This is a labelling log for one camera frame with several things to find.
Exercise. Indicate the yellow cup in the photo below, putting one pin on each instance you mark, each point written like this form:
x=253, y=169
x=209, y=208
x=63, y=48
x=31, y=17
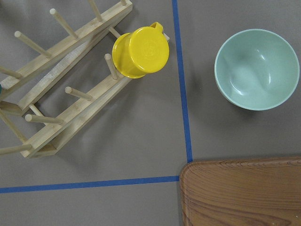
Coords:
x=141, y=52

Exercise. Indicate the mint green bowl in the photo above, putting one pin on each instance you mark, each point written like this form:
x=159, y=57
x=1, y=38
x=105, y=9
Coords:
x=256, y=69

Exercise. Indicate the light wooden rack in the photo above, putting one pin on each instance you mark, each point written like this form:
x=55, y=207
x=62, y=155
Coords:
x=58, y=90

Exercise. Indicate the brown wooden cutting board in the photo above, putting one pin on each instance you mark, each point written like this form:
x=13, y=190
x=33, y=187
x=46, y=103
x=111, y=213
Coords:
x=243, y=192

